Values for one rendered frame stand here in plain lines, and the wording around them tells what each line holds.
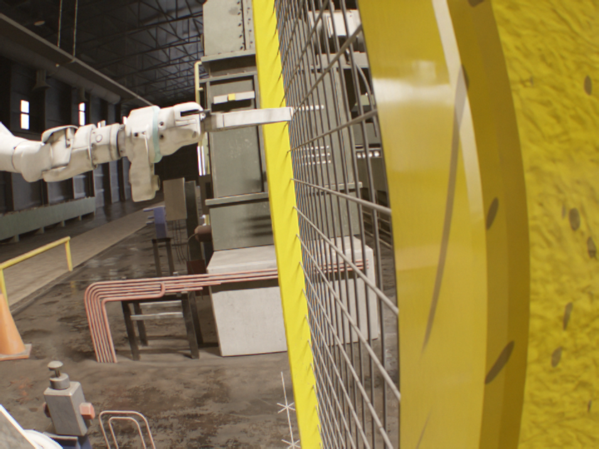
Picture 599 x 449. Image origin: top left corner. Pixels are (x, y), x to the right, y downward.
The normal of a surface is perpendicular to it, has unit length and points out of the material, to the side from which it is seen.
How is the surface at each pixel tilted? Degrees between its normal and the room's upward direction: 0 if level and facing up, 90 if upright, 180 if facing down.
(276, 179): 90
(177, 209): 90
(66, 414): 90
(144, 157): 121
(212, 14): 90
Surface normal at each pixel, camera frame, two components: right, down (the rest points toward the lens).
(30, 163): -0.40, 0.21
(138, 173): 0.09, 0.29
